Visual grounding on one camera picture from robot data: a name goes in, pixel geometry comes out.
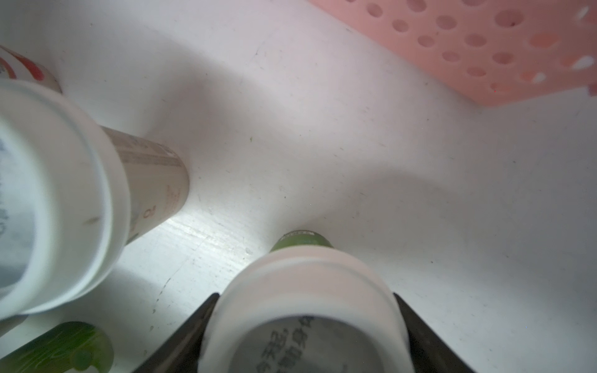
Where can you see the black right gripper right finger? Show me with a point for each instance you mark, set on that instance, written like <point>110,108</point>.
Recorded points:
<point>429,352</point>

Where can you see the pink plastic basket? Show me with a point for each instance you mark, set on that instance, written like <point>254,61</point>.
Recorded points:
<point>493,52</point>

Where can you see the yogurt bottle row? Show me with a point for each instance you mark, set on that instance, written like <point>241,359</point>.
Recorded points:
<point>69,347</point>
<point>17,67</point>
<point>306,307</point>
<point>73,195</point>

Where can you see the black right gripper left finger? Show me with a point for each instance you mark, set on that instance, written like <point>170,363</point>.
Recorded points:
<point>180,353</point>

